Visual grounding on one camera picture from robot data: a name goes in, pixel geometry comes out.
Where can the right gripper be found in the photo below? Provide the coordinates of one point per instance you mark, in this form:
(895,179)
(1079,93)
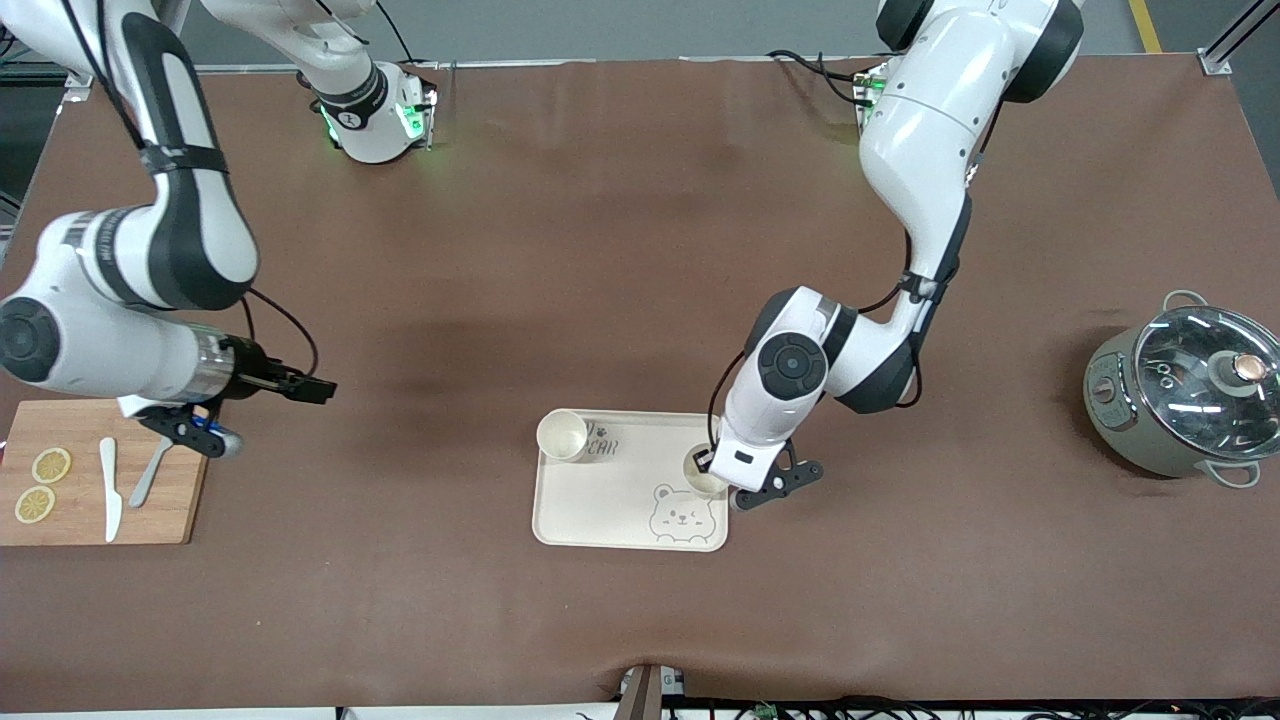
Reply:
(247,367)

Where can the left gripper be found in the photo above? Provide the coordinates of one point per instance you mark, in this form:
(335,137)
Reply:
(699,464)

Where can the white cup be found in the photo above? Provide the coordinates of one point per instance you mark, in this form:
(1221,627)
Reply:
(562,435)
(700,484)

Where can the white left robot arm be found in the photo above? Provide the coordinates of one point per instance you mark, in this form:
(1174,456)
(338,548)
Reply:
(930,120)

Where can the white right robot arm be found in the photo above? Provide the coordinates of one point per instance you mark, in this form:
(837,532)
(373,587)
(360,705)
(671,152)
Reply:
(180,230)

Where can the cream bear print tray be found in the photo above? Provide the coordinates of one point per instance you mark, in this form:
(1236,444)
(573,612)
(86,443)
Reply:
(600,500)

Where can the grey plastic knife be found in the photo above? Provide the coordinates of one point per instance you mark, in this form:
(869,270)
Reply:
(145,485)

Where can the white plastic knife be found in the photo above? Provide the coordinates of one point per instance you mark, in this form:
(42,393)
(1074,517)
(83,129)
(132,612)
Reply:
(110,490)

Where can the brown table cover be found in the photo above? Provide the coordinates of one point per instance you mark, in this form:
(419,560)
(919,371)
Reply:
(560,250)

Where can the lemon slice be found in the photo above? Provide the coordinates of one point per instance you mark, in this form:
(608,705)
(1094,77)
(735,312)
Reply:
(51,465)
(35,504)

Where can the wooden cutting board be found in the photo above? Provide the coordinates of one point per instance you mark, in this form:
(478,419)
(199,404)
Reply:
(70,520)

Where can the grey-green electric cooking pot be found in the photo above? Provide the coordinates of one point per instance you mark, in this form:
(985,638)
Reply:
(1120,425)

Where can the glass pot lid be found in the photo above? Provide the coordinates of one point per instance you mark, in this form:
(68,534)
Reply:
(1185,400)

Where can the grey table edge bracket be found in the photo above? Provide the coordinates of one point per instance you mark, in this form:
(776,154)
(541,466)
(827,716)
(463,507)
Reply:
(645,695)

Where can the aluminium frame post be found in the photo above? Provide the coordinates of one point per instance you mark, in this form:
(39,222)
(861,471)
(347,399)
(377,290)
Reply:
(1225,50)

